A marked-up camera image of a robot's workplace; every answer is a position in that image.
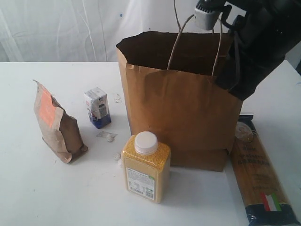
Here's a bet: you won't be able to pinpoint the yellow millet bottle white cap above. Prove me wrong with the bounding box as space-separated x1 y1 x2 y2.
121 131 171 203

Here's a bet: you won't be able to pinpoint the kraft pouch with orange label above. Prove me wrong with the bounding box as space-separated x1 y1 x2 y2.
34 81 88 163

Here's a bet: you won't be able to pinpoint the small white blue carton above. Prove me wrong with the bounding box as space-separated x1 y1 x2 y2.
84 87 111 129

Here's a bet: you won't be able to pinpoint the spaghetti packet dark blue ends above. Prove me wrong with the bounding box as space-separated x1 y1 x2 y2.
230 115 300 226

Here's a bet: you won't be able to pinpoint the brown paper shopping bag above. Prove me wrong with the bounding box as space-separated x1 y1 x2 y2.
116 31 242 172

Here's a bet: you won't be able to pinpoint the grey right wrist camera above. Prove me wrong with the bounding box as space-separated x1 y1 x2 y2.
194 0 224 31

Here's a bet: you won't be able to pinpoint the clear plastic wrapper scrap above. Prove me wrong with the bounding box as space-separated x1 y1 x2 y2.
96 131 117 138

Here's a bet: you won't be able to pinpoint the white crumb beside wrapper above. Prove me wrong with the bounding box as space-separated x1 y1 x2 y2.
106 134 115 143

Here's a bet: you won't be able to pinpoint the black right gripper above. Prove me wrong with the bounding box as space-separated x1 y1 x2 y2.
215 0 301 100

